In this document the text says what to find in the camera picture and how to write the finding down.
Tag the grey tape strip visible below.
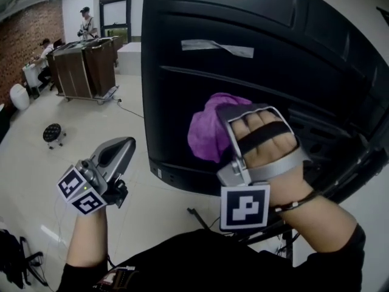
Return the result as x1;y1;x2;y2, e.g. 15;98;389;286
181;39;255;59

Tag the person's left forearm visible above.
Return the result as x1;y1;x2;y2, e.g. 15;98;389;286
64;204;109;269

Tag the black round rolling stool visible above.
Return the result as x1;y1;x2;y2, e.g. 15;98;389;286
42;123;67;150

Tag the black screen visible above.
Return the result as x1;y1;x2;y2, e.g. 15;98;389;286
141;0;387;199

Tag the person's right forearm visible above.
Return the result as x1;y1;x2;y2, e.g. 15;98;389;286
270;190;359;254

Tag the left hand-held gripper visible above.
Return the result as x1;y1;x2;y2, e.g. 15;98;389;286
57;136;137;217

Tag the white block table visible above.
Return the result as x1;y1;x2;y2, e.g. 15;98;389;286
116;42;142;76

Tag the person's black shirt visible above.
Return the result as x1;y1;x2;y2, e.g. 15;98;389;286
56;223;366;292

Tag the black office chair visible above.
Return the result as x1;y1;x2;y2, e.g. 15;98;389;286
0;228;47;289

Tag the black metal screen stand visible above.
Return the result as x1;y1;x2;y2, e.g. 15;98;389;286
186;102;389;268

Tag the thin white cable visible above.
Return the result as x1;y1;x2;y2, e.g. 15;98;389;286
53;193;74;246

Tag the brown wooden cabinet cart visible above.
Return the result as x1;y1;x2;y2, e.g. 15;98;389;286
46;36;123;105

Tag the purple cloth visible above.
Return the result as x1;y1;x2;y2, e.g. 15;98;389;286
187;92;253;164

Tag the black floor cable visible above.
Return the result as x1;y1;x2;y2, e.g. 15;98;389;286
117;99;145;119

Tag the black window frame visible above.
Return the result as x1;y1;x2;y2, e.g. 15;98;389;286
99;0;135;43

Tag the thin dark wrist bracelet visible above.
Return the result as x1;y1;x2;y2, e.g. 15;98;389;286
274;190;320;214

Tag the person's right hand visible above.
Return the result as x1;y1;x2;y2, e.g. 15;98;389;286
232;109;314;208

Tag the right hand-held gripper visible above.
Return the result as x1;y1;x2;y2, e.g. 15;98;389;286
216;103;312;232

